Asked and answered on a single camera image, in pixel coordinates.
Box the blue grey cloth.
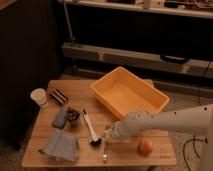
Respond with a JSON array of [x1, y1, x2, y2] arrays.
[[40, 130, 80, 162]]

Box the silver metal fork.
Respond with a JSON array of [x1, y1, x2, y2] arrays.
[[102, 126, 109, 163]]

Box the yellow plastic bin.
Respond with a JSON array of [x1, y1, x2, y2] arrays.
[[91, 67, 169, 119]]

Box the wooden shelf with clutter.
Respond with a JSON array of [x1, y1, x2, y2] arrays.
[[56, 0, 213, 19]]

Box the orange fruit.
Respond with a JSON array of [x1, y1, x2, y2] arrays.
[[138, 139, 153, 155]]

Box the black handle on rail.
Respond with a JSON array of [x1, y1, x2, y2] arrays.
[[160, 54, 189, 64]]

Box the small dark cup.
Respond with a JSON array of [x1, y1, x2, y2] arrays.
[[66, 108, 80, 128]]

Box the grey metal rail base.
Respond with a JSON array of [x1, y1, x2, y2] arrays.
[[62, 42, 213, 79]]

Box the white paper cup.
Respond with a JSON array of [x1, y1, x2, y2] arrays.
[[30, 88, 47, 107]]

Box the blue grey sponge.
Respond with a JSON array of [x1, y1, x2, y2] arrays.
[[52, 108, 67, 129]]

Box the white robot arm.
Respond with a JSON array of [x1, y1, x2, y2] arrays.
[[107, 104, 213, 171]]

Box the grey vertical pole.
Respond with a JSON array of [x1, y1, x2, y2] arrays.
[[63, 0, 75, 43]]

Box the black floor cable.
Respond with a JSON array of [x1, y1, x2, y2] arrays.
[[182, 134, 209, 171]]

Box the brown striped block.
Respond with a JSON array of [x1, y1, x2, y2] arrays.
[[49, 89, 69, 106]]

